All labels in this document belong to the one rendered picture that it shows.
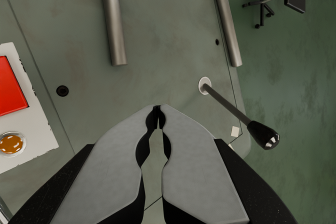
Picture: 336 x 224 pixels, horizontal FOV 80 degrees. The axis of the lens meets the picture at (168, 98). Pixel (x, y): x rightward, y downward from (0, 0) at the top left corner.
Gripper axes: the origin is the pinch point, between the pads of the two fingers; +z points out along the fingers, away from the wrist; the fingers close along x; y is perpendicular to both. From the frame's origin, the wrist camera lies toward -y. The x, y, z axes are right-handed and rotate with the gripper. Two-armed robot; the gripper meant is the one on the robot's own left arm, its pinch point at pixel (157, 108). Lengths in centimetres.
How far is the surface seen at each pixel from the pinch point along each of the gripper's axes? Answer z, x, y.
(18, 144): 6.6, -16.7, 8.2
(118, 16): 18.5, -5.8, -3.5
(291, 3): 230, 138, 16
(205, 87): 24.5, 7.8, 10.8
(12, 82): 9.0, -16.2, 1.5
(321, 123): 326, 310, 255
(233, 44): 31.6, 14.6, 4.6
